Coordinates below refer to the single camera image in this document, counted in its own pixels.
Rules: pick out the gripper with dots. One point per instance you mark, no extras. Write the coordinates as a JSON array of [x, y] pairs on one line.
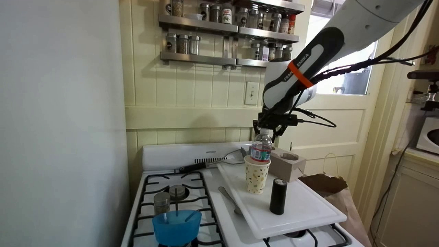
[[264, 120]]

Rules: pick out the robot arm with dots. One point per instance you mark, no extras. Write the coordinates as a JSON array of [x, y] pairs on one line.
[[356, 24]]

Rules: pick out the small clear water bottle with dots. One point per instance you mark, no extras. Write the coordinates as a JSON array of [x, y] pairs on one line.
[[261, 148]]

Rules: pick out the black cylindrical bottle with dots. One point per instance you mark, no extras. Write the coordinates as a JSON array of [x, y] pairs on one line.
[[278, 197]]

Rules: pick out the brown cardboard box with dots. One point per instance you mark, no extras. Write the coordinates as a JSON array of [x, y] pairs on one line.
[[287, 166]]

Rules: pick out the speckled paper cup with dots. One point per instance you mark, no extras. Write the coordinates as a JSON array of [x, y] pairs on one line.
[[256, 179]]

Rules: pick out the row of spice jars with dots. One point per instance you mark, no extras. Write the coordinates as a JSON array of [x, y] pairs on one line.
[[265, 20], [182, 44], [271, 52], [216, 13]]

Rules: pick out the white door with window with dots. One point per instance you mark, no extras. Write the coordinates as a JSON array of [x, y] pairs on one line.
[[346, 130]]

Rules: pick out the metal spoon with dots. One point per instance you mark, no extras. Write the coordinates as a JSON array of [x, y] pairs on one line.
[[229, 199]]

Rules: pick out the white cutting board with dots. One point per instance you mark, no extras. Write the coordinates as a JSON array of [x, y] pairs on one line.
[[298, 209]]

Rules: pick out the brown paper bag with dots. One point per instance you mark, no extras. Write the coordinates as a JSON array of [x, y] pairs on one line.
[[343, 202]]

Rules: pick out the white gas stove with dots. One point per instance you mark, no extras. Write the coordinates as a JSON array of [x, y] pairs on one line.
[[226, 226]]

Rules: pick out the stove burner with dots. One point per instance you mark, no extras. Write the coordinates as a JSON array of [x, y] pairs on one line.
[[295, 234], [177, 192]]

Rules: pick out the metal spice rack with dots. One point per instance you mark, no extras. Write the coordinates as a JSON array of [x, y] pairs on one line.
[[197, 24]]

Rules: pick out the black stove grate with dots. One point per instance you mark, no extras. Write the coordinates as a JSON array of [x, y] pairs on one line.
[[145, 192], [337, 235]]

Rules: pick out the glass spice jar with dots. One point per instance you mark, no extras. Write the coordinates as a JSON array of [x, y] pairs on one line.
[[161, 203], [177, 8]]

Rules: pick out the small white dish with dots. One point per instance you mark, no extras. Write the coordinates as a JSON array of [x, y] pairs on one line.
[[194, 16]]

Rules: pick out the blue plastic bowl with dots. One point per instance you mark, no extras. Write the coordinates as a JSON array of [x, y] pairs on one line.
[[176, 228]]

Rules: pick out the cream cabinet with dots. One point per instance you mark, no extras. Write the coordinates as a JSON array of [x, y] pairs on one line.
[[411, 206]]

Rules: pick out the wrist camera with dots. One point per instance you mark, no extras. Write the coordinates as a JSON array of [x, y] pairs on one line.
[[283, 120]]

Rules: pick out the wall light switch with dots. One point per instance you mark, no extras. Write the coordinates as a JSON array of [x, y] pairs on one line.
[[251, 93]]

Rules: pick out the camera on mount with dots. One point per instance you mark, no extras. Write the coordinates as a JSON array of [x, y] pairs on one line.
[[427, 77]]

